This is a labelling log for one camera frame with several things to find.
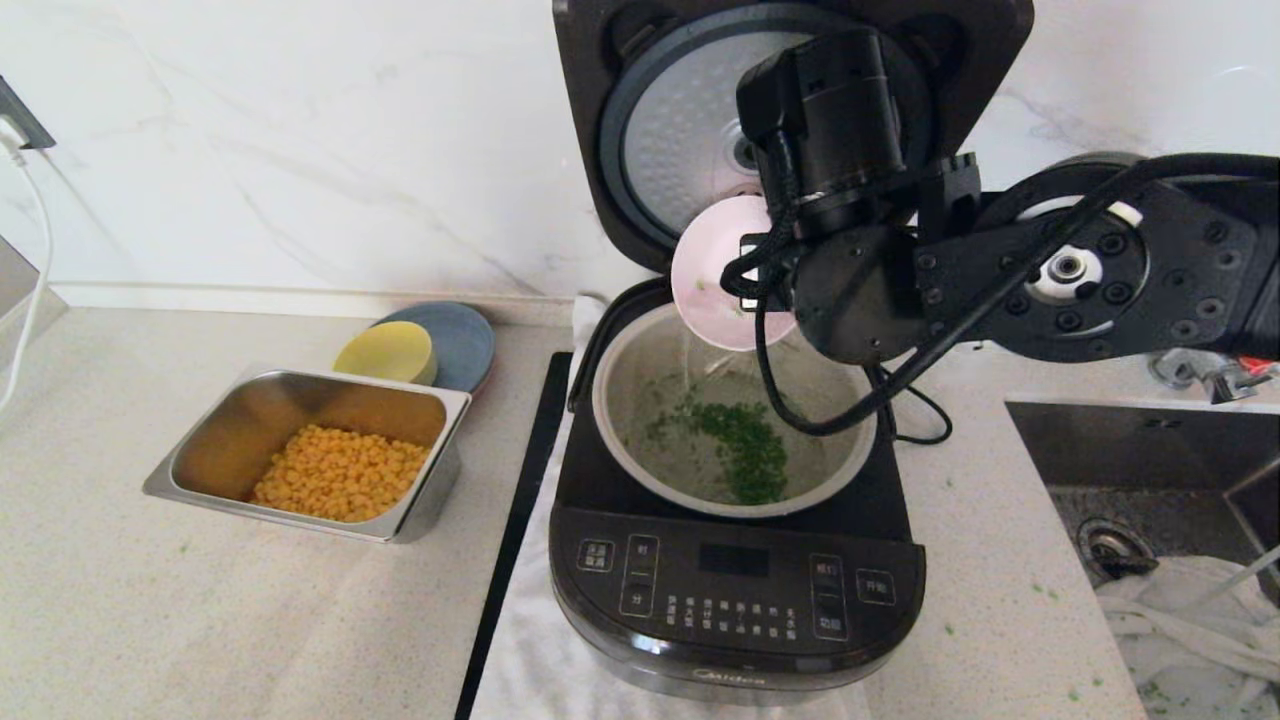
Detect white towel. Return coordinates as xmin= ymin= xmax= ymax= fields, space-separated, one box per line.
xmin=470 ymin=293 xmax=873 ymax=720

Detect grey inner pot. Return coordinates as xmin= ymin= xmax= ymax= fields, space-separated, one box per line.
xmin=592 ymin=303 xmax=879 ymax=519

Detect yellow corn kernels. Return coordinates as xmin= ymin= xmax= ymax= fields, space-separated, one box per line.
xmin=250 ymin=423 xmax=431 ymax=525

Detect white bowl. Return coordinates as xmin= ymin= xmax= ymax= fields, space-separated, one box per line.
xmin=670 ymin=194 xmax=798 ymax=353

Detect white cloth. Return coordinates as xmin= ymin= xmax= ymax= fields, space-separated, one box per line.
xmin=1094 ymin=555 xmax=1280 ymax=720

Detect chrome faucet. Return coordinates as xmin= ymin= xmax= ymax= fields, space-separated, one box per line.
xmin=1150 ymin=348 xmax=1280 ymax=405

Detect black rice cooker lid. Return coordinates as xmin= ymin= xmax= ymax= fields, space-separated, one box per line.
xmin=553 ymin=0 xmax=1037 ymax=273

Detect black rice cooker body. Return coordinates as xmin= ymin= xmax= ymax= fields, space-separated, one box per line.
xmin=547 ymin=280 xmax=928 ymax=706

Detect blue plate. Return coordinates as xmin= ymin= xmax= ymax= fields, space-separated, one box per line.
xmin=372 ymin=301 xmax=496 ymax=394

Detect dark wall socket plate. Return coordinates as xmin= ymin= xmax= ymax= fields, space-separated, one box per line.
xmin=0 ymin=75 xmax=56 ymax=151

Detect yellow bowl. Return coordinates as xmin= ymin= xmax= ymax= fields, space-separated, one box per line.
xmin=331 ymin=320 xmax=438 ymax=387

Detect stainless steel tray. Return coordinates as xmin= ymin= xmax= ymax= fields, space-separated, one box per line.
xmin=141 ymin=368 xmax=472 ymax=544

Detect white cable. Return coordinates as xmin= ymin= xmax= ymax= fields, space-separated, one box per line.
xmin=0 ymin=120 xmax=53 ymax=413

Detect chopped green scallions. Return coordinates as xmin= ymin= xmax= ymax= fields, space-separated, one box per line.
xmin=640 ymin=280 xmax=793 ymax=506

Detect black strip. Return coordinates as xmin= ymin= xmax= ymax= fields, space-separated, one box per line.
xmin=455 ymin=352 xmax=574 ymax=720

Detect black power cord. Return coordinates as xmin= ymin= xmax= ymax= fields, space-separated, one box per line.
xmin=880 ymin=368 xmax=954 ymax=446

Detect metal sink drain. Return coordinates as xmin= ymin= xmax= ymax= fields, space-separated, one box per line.
xmin=1077 ymin=517 xmax=1161 ymax=581

